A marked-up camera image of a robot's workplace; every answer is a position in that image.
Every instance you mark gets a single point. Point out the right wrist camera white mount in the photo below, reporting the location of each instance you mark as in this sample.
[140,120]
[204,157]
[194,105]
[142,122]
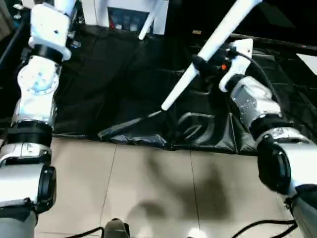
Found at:
[244,47]

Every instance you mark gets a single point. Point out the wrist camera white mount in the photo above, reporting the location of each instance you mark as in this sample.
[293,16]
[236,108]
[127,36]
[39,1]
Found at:
[244,47]
[49,24]

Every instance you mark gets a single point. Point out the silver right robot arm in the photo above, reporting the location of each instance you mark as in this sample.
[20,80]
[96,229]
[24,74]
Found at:
[252,96]

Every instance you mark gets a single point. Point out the white glass-door cabinet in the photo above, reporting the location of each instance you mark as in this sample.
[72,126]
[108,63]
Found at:
[102,12]

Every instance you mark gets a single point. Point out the white flat board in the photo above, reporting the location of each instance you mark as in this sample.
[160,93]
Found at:
[309,60]

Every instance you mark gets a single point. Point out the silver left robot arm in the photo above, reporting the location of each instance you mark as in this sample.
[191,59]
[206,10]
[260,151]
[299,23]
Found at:
[37,104]

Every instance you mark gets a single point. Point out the small yellow tag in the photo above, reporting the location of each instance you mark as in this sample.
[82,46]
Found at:
[196,32]

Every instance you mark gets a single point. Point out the black table mat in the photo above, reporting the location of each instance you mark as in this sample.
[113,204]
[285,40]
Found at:
[111,86]

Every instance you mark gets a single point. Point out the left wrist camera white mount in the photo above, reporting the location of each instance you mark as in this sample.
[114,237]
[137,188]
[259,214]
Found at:
[49,24]

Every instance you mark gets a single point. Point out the black long bar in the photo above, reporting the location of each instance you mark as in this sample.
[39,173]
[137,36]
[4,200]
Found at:
[272,41]

